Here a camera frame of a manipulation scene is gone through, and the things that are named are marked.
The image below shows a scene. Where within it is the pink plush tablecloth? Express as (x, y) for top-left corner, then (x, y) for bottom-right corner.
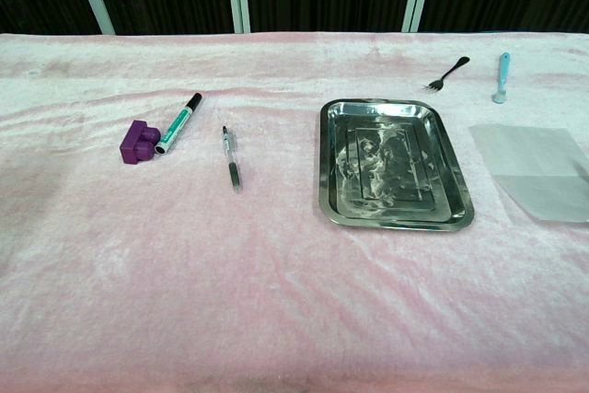
(0, 31), (589, 393)

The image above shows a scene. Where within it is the silver metal tray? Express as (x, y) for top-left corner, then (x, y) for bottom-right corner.
(317, 98), (476, 232)

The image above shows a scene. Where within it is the purple plastic block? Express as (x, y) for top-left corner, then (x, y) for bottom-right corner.
(119, 119), (162, 166)

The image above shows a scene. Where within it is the light blue small brush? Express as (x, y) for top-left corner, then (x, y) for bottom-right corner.
(491, 52), (512, 105)

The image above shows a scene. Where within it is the green whiteboard marker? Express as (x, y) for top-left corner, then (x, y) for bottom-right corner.
(154, 92), (204, 156)

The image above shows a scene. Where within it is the black fork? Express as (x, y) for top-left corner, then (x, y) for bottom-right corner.
(419, 56), (471, 93)

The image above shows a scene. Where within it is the black gel pen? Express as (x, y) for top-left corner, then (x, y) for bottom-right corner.
(221, 124), (244, 194)

